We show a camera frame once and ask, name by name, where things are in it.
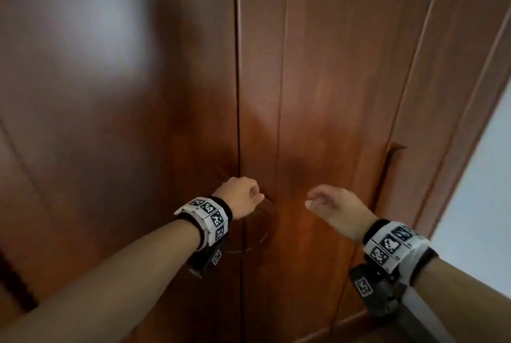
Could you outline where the person's left hand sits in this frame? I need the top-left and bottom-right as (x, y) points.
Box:
(212, 177), (266, 221)

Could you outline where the person's right hand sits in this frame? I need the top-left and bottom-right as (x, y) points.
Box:
(304, 184), (379, 243)

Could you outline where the brown wooden wardrobe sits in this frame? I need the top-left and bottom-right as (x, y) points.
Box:
(0, 0), (511, 343)

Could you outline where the person's left forearm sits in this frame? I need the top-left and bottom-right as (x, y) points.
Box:
(0, 218), (202, 343)

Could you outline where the person's right forearm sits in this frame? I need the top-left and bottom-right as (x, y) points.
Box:
(413, 257), (511, 343)

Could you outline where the white marker left wristband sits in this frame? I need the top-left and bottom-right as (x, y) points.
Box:
(174, 196), (234, 251)

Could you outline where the white marker wristband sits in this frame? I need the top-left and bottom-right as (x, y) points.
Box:
(174, 196), (234, 251)
(362, 218), (439, 287)

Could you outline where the white marker right wristband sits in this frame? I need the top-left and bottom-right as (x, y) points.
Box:
(362, 218), (439, 287)

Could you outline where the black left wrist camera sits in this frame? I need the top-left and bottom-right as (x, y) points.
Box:
(187, 234), (226, 280)

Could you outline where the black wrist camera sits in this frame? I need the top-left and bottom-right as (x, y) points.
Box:
(187, 234), (226, 280)
(348, 263), (408, 320)

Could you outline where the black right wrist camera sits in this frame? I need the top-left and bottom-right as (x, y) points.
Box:
(348, 263), (408, 320)

